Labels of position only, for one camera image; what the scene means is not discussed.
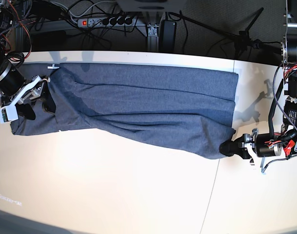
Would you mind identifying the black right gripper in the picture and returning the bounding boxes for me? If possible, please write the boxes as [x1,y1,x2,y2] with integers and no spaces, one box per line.
[0,69,56,120]

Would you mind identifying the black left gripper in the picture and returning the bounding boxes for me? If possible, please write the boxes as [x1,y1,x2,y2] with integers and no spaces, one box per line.
[219,128,286,161]

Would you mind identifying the blue grey T-shirt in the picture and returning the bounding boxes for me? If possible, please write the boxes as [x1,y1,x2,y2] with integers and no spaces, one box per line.
[11,63,238,159]

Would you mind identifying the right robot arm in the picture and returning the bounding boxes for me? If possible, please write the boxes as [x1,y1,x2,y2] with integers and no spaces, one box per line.
[0,0,56,123]

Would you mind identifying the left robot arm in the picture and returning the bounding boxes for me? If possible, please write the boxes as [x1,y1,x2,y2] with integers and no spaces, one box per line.
[219,0,297,161]

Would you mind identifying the black tripod stand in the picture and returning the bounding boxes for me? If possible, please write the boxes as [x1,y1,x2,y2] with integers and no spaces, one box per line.
[179,7,285,60]

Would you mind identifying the white power strip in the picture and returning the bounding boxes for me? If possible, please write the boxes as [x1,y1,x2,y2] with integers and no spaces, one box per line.
[77,16,137,28]

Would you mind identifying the black power adapter brick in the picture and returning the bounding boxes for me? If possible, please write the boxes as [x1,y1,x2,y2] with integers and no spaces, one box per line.
[159,20,177,53]

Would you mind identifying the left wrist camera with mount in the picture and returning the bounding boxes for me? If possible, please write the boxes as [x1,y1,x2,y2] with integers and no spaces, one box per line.
[244,143,265,174]

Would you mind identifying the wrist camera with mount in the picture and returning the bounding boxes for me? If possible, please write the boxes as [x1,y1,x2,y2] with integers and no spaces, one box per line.
[0,77,50,123]
[244,143,265,174]

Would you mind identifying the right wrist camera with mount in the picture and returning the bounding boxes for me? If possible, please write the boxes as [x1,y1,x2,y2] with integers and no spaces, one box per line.
[0,77,50,123]

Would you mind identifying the aluminium frame post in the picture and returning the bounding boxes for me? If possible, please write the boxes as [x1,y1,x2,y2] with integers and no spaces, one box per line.
[145,12,160,53]

